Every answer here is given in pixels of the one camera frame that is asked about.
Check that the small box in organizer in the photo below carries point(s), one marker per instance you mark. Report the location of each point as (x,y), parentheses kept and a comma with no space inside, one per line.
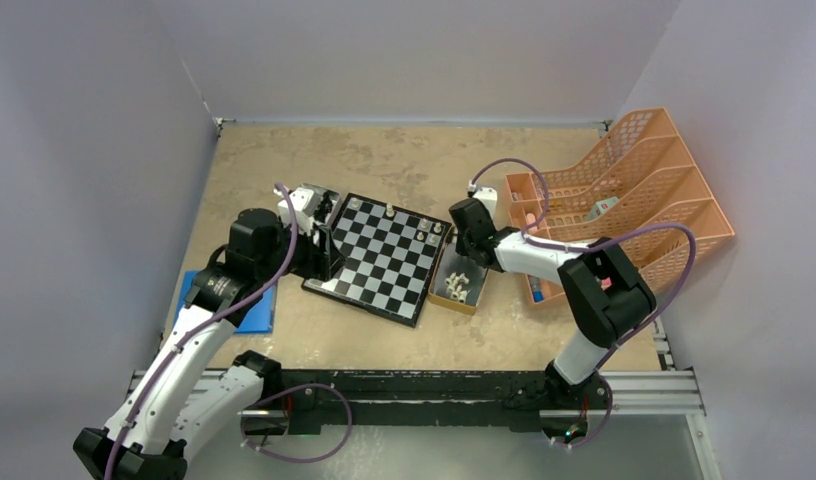
(601,207)

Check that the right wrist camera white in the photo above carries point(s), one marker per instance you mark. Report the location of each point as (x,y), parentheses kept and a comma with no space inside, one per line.
(487,196)

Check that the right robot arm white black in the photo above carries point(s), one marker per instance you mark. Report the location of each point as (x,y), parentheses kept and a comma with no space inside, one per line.
(605,293)

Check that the silver pink tin tray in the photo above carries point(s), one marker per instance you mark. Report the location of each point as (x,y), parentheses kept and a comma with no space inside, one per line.
(325,197)

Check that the orange plastic file organizer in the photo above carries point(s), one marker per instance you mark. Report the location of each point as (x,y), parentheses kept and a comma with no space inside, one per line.
(646,164)

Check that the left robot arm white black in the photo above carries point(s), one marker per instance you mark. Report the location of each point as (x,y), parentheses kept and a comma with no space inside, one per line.
(157,431)

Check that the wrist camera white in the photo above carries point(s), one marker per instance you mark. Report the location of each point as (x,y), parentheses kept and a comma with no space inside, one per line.
(289,210)
(487,196)

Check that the black white chessboard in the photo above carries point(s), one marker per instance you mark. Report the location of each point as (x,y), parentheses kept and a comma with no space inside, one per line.
(387,271)

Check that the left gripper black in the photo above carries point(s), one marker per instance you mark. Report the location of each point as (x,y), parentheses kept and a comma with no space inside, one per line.
(320,261)

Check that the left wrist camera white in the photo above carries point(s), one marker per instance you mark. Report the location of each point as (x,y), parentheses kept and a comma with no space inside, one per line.
(289,210)

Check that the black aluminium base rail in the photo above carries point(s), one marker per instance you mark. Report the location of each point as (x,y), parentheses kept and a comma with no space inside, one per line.
(517,400)

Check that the gold metal tin tray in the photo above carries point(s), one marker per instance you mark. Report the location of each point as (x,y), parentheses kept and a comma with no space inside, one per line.
(457,282)

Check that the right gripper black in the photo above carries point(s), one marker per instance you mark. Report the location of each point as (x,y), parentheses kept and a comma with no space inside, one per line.
(461,248)

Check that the blue notebook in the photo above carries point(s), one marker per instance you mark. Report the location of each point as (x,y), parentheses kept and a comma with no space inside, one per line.
(258,320)

